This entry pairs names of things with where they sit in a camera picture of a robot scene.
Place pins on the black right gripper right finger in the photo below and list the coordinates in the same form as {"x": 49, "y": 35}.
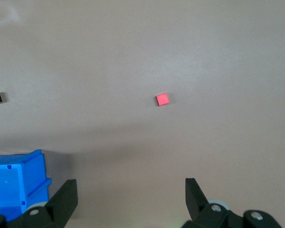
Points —
{"x": 197, "y": 204}

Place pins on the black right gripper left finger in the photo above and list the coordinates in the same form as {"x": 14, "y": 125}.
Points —
{"x": 59, "y": 204}

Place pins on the red cube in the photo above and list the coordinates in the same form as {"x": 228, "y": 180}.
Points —
{"x": 162, "y": 99}

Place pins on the blue plastic bin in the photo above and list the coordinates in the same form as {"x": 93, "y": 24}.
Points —
{"x": 12, "y": 183}

